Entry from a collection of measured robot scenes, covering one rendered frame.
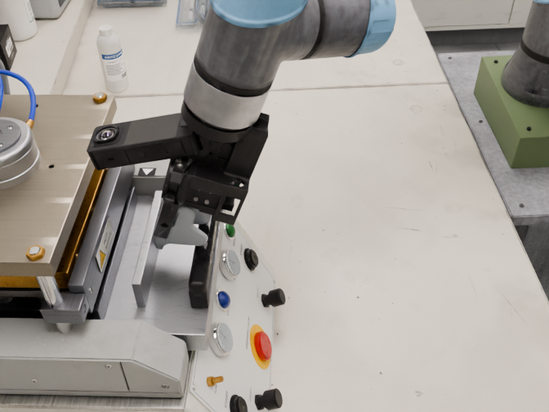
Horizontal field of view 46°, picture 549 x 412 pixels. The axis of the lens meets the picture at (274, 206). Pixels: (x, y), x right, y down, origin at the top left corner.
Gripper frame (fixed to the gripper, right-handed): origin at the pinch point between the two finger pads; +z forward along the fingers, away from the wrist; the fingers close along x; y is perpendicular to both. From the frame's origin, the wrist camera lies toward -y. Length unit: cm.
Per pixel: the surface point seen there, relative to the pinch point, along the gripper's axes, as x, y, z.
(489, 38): 227, 133, 56
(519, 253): 22, 58, 6
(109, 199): 0.9, -6.0, -3.2
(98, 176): 4.4, -8.1, -2.9
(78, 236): -5.3, -7.9, -3.0
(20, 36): 83, -39, 35
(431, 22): 219, 101, 55
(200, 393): -14.2, 9.0, 7.1
